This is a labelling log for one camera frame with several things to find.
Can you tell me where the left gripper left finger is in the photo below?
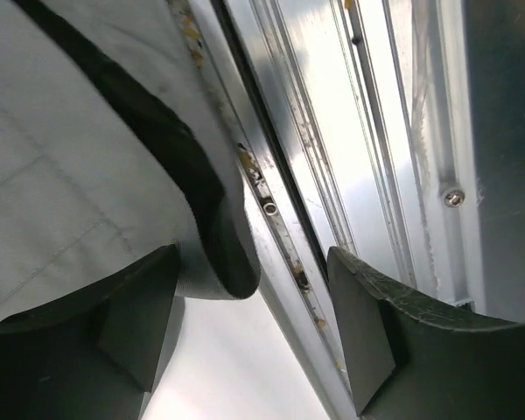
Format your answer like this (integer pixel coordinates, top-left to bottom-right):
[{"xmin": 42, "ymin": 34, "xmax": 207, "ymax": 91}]
[{"xmin": 0, "ymin": 245, "xmax": 180, "ymax": 419}]

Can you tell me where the aluminium frame rail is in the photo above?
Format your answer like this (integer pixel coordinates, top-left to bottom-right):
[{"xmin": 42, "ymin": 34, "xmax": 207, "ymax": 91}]
[{"xmin": 169, "ymin": 1, "xmax": 486, "ymax": 419}]

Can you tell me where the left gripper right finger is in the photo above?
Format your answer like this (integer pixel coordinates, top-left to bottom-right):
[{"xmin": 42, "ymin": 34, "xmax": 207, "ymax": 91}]
[{"xmin": 327, "ymin": 247, "xmax": 525, "ymax": 419}]

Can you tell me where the grey skirt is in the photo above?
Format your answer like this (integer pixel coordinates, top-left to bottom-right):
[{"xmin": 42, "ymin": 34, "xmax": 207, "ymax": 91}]
[{"xmin": 0, "ymin": 1, "xmax": 260, "ymax": 322}]

